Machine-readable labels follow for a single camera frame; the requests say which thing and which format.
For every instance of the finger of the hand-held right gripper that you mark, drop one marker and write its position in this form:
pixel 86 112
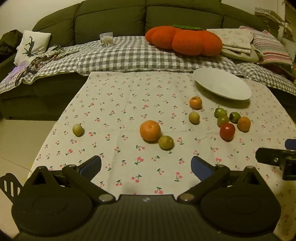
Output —
pixel 269 156
pixel 291 144

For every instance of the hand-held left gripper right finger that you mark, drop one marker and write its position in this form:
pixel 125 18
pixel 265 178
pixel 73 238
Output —
pixel 201 168

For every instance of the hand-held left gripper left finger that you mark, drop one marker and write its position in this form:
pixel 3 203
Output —
pixel 91 166

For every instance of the small yellow-green fruit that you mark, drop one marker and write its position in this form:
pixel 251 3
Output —
pixel 77 129
pixel 194 117
pixel 166 142

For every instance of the small tangerine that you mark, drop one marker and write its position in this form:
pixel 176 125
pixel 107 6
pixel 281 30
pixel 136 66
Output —
pixel 244 123
pixel 195 102

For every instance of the red tomato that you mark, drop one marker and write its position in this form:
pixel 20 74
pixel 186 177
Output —
pixel 227 131

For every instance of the green tomato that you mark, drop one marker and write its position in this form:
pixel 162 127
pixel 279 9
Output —
pixel 223 121
pixel 220 112
pixel 235 117

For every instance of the large orange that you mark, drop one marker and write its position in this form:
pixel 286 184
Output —
pixel 150 130

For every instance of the white ribbed plate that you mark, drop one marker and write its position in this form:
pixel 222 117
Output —
pixel 219 83

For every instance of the cherry print tablecloth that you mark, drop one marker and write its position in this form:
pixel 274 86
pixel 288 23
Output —
pixel 115 104

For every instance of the striped patterned pillow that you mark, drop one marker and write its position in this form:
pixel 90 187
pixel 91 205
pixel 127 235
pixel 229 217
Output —
pixel 270 46

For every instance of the grey checked blanket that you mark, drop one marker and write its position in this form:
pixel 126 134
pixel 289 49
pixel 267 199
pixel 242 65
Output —
pixel 129 55

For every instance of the dark floral cloth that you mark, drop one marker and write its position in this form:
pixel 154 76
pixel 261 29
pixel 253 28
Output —
pixel 41 59

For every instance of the folded cream floral cloth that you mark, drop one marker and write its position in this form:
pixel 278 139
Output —
pixel 231 38

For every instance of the orange pumpkin cushion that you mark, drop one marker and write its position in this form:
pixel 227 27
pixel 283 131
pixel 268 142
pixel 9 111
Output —
pixel 185 41

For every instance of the white pillow with black print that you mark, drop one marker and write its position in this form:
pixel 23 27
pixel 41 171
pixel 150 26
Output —
pixel 40 39

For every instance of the green sofa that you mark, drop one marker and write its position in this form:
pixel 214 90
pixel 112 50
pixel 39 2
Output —
pixel 111 18

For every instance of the dark jacket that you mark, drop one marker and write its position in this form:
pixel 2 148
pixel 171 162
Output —
pixel 8 41

